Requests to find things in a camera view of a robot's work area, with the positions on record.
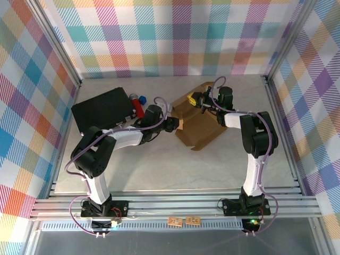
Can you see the brown cardboard box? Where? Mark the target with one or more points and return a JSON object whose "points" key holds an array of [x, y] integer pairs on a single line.
{"points": [[202, 127]]}

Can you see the black rectangular case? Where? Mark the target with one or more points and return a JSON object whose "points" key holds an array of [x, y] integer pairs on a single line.
{"points": [[103, 111]]}

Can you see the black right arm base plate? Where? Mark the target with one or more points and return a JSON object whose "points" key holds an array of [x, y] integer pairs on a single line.
{"points": [[231, 205]]}

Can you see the aluminium front rail beam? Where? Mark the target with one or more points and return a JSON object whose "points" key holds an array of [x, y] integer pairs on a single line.
{"points": [[172, 203]]}

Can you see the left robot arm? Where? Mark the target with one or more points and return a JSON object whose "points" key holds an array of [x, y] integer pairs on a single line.
{"points": [[125, 138]]}

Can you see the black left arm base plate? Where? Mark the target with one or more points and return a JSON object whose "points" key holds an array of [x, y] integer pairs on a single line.
{"points": [[119, 205]]}

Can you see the red microphone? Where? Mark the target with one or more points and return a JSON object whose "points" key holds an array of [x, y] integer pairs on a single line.
{"points": [[138, 107]]}

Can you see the aluminium side rail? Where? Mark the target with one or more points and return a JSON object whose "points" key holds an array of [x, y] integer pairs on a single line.
{"points": [[282, 138]]}

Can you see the aluminium frame post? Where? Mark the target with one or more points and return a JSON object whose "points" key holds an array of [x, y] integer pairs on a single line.
{"points": [[55, 42], [289, 40]]}

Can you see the blue cube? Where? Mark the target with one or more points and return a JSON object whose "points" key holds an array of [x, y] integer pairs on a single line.
{"points": [[143, 99]]}

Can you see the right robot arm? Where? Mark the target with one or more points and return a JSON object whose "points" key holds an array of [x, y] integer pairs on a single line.
{"points": [[255, 170]]}

